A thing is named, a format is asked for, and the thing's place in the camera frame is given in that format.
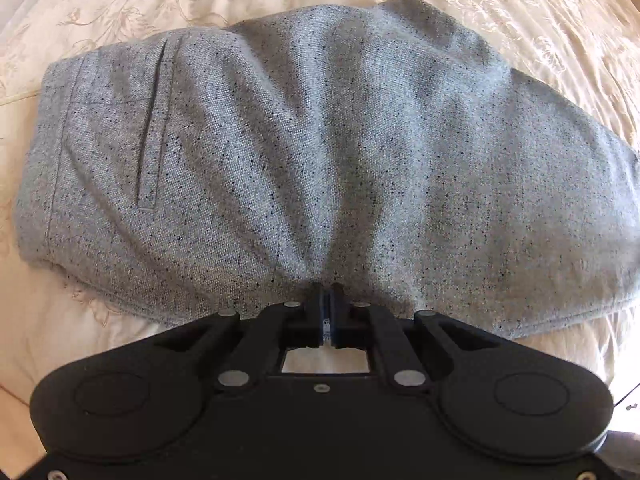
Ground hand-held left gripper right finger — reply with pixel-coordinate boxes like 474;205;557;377
327;282;501;394

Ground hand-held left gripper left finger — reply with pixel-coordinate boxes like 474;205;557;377
150;282;328;394

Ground grey speckled pants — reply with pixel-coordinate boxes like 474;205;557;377
12;0;640;339

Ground cream embroidered bedspread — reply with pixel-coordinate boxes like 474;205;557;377
0;0;640;480

